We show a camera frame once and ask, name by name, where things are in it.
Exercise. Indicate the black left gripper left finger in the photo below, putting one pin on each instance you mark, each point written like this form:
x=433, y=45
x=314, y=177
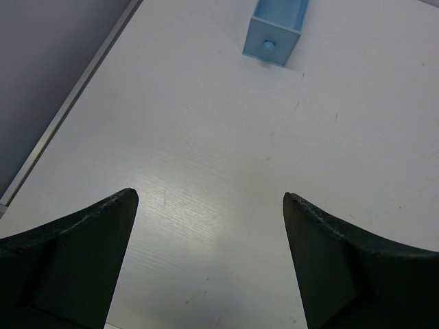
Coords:
x=63, y=274

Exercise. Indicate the blue wooden drawer box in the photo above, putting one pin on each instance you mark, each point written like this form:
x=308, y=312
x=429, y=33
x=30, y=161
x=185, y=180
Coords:
x=274, y=30

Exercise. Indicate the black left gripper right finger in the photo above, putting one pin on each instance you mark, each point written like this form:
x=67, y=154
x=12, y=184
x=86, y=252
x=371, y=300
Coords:
x=351, y=278

